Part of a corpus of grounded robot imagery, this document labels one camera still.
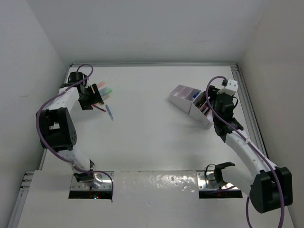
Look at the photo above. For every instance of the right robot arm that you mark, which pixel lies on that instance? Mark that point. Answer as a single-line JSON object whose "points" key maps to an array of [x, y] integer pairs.
{"points": [[268, 186]]}

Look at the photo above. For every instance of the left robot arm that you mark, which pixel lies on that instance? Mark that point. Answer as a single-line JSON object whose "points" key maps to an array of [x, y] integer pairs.
{"points": [[56, 129]]}

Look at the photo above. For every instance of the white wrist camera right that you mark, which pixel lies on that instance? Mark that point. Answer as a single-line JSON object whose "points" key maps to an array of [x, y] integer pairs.
{"points": [[230, 88]]}

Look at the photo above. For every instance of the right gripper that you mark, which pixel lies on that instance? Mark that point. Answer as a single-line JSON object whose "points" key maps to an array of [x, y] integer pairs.
{"points": [[212, 92]]}

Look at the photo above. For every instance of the light blue pen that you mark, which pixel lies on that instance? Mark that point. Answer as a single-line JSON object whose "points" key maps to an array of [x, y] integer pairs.
{"points": [[109, 112]]}

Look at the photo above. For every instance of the large black-handled scissors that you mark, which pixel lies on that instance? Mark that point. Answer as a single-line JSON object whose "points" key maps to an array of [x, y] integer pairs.
{"points": [[200, 103]]}

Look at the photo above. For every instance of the pink highlighter yellow-orange cap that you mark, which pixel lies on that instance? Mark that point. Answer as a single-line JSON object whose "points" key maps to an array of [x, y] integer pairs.
{"points": [[100, 84]]}

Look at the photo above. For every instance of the red gel pen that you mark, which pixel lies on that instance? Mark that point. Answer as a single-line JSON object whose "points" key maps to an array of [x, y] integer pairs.
{"points": [[101, 109]]}

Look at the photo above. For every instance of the blue highlighter clear body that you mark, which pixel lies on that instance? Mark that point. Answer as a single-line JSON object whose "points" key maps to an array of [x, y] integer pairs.
{"points": [[103, 91]]}

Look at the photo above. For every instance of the white worn eraser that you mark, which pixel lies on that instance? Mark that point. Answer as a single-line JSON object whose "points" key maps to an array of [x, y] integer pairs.
{"points": [[105, 96]]}

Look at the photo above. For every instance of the pink thin highlighter pen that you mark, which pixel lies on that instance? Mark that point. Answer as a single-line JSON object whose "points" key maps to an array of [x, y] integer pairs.
{"points": [[205, 109]]}

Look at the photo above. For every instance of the white divided organizer left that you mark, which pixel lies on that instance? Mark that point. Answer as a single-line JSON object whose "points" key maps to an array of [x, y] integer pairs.
{"points": [[182, 97]]}

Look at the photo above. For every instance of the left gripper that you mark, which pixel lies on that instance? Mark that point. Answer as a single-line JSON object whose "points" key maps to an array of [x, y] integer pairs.
{"points": [[95, 98]]}

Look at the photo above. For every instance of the green highlighter clear body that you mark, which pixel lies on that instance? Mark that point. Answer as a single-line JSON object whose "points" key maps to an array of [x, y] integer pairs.
{"points": [[109, 90]]}

